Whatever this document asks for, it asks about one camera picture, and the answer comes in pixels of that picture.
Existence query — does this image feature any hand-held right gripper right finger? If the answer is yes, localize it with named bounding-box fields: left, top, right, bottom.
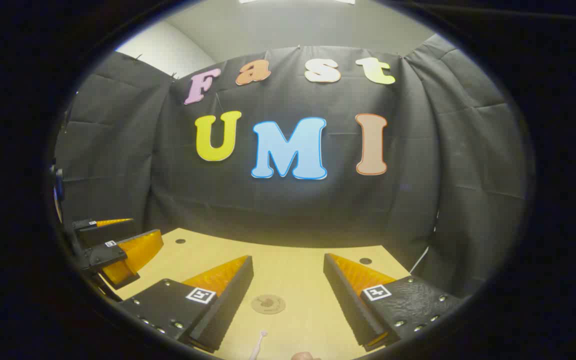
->
left=323, top=253, right=464, bottom=352

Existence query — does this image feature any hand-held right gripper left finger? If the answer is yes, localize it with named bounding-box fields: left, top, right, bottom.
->
left=118, top=255, right=255, bottom=353

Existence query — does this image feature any round wooden coaster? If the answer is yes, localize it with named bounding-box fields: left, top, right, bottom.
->
left=251, top=294, right=287, bottom=315

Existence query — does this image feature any pink toothbrush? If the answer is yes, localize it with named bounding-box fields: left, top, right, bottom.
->
left=248, top=330, right=269, bottom=360

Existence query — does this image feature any light wooden desktop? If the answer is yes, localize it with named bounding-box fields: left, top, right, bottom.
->
left=113, top=228, right=411, bottom=360

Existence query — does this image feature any black backdrop cloth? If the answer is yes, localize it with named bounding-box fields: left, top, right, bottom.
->
left=53, top=34, right=529, bottom=301

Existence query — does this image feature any white cable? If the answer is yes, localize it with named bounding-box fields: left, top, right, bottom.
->
left=409, top=212, right=440, bottom=275

